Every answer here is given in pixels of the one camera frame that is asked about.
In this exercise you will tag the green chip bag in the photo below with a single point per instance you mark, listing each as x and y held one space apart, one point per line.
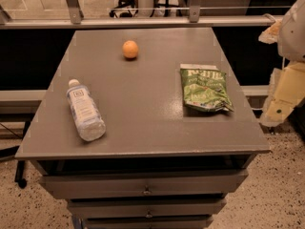
204 88

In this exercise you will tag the grey metal railing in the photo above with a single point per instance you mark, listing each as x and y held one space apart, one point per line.
104 14

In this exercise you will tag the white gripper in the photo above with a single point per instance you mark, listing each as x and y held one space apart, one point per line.
293 37

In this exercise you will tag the black office chair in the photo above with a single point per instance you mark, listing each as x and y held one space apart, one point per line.
122 0

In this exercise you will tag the clear plastic water bottle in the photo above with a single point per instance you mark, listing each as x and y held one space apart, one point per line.
88 121

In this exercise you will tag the orange fruit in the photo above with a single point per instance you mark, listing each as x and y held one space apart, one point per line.
130 49

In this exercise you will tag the grey drawer cabinet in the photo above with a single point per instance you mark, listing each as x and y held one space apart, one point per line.
159 165

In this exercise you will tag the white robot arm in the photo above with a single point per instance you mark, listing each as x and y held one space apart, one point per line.
291 38

